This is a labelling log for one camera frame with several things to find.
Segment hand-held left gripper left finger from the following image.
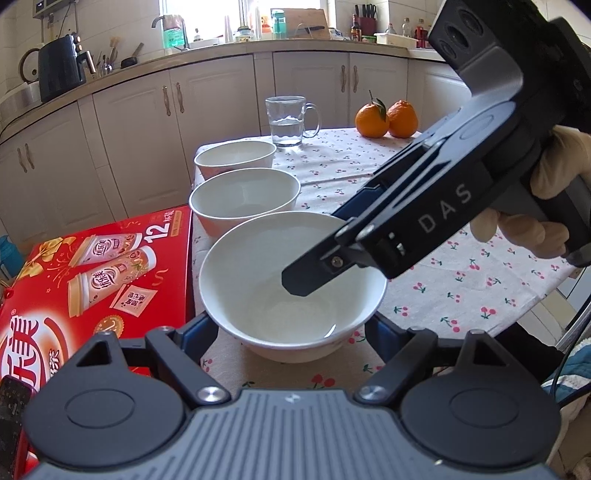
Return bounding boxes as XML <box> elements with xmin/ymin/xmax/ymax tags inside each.
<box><xmin>74</xmin><ymin>311</ymin><xmax>232</xmax><ymax>407</ymax></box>

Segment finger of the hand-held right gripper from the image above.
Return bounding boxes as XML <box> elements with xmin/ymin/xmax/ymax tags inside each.
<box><xmin>330</xmin><ymin>182</ymin><xmax>384</xmax><ymax>221</ymax></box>
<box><xmin>281</xmin><ymin>217</ymin><xmax>370</xmax><ymax>297</ymax></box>

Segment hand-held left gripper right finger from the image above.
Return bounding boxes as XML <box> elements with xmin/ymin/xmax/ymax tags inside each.
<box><xmin>353</xmin><ymin>313</ymin><xmax>509</xmax><ymax>403</ymax></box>

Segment white ceramic bowl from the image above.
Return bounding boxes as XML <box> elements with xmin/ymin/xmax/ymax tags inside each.
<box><xmin>194</xmin><ymin>140</ymin><xmax>277</xmax><ymax>181</ymax></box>
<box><xmin>198</xmin><ymin>211</ymin><xmax>387</xmax><ymax>363</ymax></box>
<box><xmin>189</xmin><ymin>168</ymin><xmax>302</xmax><ymax>238</ymax></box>

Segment person's right hand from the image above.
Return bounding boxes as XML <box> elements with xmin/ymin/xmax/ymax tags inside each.
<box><xmin>470</xmin><ymin>124</ymin><xmax>591</xmax><ymax>260</ymax></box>

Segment orange without leaf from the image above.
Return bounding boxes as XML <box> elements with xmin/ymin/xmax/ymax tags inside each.
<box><xmin>387</xmin><ymin>100</ymin><xmax>419</xmax><ymax>138</ymax></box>

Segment orange with green leaf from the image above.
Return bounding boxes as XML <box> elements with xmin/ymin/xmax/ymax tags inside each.
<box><xmin>355</xmin><ymin>90</ymin><xmax>390</xmax><ymax>139</ymax></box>

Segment cherry print tablecloth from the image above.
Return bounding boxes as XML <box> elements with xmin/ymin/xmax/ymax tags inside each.
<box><xmin>191</xmin><ymin>127</ymin><xmax>578</xmax><ymax>393</ymax></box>

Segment glass mug with water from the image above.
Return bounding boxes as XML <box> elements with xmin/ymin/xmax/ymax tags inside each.
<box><xmin>264</xmin><ymin>95</ymin><xmax>321</xmax><ymax>147</ymax></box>

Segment red printed drink box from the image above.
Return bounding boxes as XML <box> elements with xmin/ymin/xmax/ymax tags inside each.
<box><xmin>0</xmin><ymin>205</ymin><xmax>193</xmax><ymax>464</ymax></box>

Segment white rectangular container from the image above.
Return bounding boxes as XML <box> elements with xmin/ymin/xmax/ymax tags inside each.
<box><xmin>374</xmin><ymin>32</ymin><xmax>419</xmax><ymax>47</ymax></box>

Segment knife block with knives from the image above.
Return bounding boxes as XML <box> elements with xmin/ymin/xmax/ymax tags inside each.
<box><xmin>353</xmin><ymin>4</ymin><xmax>378</xmax><ymax>36</ymax></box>

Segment wooden cutting board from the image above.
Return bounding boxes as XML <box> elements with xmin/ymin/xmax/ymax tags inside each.
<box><xmin>270</xmin><ymin>8</ymin><xmax>329</xmax><ymax>40</ymax></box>

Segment white kitchen cabinets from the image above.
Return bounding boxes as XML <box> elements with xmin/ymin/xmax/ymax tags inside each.
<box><xmin>0</xmin><ymin>48</ymin><xmax>467</xmax><ymax>241</ymax></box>

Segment kitchen countertop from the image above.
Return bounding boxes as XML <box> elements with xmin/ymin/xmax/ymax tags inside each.
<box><xmin>0</xmin><ymin>37</ymin><xmax>453</xmax><ymax>144</ymax></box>

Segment metal sink faucet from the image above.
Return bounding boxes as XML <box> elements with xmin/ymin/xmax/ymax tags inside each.
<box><xmin>151</xmin><ymin>16</ymin><xmax>191</xmax><ymax>49</ymax></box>

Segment green detergent pouch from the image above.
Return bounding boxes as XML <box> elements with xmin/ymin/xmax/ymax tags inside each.
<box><xmin>163</xmin><ymin>16</ymin><xmax>185</xmax><ymax>48</ymax></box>

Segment black air fryer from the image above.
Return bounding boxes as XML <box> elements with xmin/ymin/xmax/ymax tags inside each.
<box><xmin>38</xmin><ymin>34</ymin><xmax>89</xmax><ymax>103</ymax></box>

